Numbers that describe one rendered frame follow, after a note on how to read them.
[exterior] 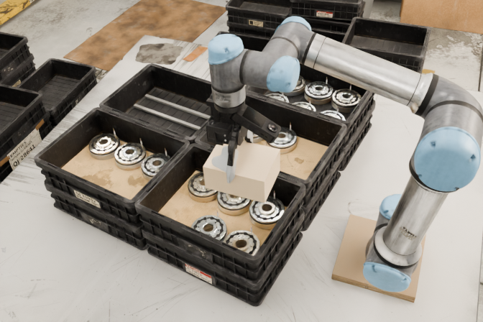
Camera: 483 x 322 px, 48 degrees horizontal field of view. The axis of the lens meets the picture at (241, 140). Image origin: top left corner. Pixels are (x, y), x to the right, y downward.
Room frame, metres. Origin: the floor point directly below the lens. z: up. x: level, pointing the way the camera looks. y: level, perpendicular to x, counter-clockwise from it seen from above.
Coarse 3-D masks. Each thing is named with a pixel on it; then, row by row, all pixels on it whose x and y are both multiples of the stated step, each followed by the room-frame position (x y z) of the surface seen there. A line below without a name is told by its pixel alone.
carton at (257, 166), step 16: (224, 144) 1.03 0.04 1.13; (256, 144) 1.02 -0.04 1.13; (208, 160) 0.97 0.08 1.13; (240, 160) 0.97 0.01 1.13; (256, 160) 0.96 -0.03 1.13; (272, 160) 0.96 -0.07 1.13; (208, 176) 0.95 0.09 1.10; (224, 176) 0.93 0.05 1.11; (240, 176) 0.91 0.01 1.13; (256, 176) 0.91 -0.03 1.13; (272, 176) 0.94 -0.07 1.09; (224, 192) 0.93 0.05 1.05; (240, 192) 0.91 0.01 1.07; (256, 192) 0.90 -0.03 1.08
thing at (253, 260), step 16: (192, 144) 1.26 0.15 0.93; (176, 160) 1.19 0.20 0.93; (160, 176) 1.13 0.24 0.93; (144, 192) 1.07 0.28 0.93; (304, 192) 1.03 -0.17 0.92; (144, 208) 1.00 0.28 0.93; (288, 208) 0.97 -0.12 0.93; (176, 224) 0.94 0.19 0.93; (208, 240) 0.88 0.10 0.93; (272, 240) 0.87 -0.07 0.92; (240, 256) 0.83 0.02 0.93; (256, 256) 0.82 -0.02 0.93
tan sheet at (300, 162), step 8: (264, 144) 1.35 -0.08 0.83; (304, 144) 1.33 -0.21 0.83; (312, 144) 1.33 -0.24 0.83; (320, 144) 1.33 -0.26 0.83; (288, 152) 1.30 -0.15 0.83; (296, 152) 1.30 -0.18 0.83; (304, 152) 1.29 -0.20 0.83; (312, 152) 1.29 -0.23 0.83; (320, 152) 1.29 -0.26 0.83; (280, 160) 1.26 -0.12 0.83; (288, 160) 1.26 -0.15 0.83; (296, 160) 1.26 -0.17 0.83; (304, 160) 1.26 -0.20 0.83; (312, 160) 1.26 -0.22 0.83; (280, 168) 1.23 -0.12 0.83; (288, 168) 1.23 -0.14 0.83; (296, 168) 1.22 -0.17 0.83; (304, 168) 1.22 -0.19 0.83; (312, 168) 1.22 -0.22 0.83; (296, 176) 1.19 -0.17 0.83; (304, 176) 1.19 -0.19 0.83
